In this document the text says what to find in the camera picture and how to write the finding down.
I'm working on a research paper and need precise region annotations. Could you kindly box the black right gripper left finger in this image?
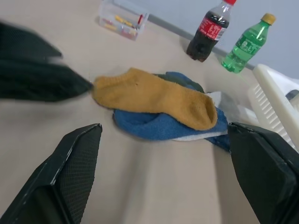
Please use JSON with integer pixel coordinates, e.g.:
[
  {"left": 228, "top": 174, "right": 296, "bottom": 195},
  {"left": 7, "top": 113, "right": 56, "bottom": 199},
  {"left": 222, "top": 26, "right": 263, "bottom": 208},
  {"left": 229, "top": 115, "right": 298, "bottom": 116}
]
[{"left": 0, "top": 123, "right": 103, "bottom": 224}]

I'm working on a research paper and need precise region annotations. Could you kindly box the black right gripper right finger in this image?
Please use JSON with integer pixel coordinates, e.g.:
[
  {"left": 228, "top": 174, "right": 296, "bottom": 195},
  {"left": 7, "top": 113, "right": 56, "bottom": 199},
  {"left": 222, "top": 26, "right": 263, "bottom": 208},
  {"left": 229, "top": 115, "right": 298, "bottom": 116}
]
[{"left": 227, "top": 121, "right": 299, "bottom": 224}]

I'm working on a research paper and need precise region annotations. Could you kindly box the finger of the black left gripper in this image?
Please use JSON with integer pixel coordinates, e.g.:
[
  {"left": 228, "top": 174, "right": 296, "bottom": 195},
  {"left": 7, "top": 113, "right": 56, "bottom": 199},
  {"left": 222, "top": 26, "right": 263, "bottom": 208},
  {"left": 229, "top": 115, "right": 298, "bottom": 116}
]
[
  {"left": 0, "top": 21, "right": 63, "bottom": 61},
  {"left": 0, "top": 58, "right": 93, "bottom": 103}
]

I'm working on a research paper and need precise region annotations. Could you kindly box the white plastic slatted basket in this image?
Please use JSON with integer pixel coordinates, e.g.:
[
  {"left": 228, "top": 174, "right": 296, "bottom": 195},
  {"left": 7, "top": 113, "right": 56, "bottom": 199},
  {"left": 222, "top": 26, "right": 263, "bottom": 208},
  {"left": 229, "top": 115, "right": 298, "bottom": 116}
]
[{"left": 237, "top": 63, "right": 299, "bottom": 152}]

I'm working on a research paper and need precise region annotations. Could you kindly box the blue terry sock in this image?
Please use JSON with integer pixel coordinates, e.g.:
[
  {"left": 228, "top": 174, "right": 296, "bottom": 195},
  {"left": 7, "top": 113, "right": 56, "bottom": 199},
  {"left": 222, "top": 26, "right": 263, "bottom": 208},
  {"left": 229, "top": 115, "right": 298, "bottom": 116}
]
[{"left": 113, "top": 71, "right": 232, "bottom": 153}]

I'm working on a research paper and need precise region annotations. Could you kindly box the white grey sock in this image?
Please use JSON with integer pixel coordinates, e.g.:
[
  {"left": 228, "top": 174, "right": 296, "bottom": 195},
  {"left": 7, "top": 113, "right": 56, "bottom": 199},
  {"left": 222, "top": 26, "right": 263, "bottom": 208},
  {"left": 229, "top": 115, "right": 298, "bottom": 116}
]
[{"left": 174, "top": 91, "right": 236, "bottom": 142}]

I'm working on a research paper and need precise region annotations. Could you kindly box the mustard yellow ankle sock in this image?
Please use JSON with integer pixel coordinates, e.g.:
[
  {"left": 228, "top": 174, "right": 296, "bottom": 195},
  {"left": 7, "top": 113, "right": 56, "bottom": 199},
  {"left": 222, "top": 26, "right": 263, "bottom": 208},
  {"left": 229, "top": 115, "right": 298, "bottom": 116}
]
[{"left": 92, "top": 67, "right": 218, "bottom": 131}]

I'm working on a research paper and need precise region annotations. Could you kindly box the dark green sock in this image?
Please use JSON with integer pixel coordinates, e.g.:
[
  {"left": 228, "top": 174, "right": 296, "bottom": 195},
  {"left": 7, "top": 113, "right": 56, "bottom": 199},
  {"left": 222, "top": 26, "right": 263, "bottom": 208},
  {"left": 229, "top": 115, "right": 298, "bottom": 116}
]
[{"left": 153, "top": 72, "right": 206, "bottom": 94}]

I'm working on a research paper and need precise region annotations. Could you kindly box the clear plastic box with items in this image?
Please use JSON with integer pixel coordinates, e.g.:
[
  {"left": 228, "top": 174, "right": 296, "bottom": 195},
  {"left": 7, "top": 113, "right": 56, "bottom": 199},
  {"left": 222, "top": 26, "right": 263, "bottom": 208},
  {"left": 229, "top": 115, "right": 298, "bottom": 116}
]
[{"left": 98, "top": 0, "right": 150, "bottom": 42}]

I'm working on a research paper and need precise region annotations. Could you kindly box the green soda bottle yellow cap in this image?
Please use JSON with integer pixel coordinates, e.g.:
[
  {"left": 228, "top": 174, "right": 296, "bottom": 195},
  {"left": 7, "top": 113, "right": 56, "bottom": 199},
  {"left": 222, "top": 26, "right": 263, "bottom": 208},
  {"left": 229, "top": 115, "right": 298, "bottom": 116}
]
[{"left": 221, "top": 13, "right": 277, "bottom": 74}]

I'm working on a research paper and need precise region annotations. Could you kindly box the cola bottle with red label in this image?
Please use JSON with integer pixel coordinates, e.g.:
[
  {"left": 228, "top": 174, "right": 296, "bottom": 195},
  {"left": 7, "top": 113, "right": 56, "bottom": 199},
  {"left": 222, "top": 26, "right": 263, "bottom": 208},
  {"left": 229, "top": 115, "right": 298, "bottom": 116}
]
[{"left": 186, "top": 0, "right": 238, "bottom": 63}]

